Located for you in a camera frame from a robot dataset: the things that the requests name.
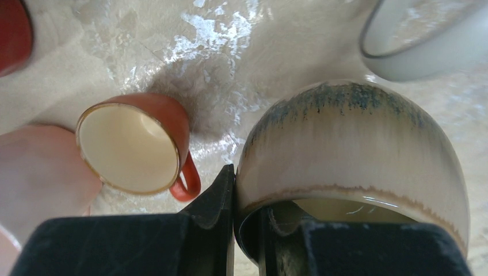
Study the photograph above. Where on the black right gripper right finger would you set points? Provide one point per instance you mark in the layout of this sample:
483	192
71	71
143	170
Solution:
293	243

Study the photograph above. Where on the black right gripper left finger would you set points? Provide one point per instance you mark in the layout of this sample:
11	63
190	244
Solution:
197	240

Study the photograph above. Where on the beige round upside-down mug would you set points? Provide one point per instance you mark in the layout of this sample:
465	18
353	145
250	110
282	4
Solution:
354	141

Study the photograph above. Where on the small orange cup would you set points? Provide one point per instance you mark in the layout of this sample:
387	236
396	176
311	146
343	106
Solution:
139	143

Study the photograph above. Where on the pink upside-down mug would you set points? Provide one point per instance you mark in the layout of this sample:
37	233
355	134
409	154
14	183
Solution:
42	177

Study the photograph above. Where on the tall cream upside-down mug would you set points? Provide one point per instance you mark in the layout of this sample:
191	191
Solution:
461	42

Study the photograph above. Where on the red mug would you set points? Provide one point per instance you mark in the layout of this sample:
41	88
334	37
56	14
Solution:
16	36

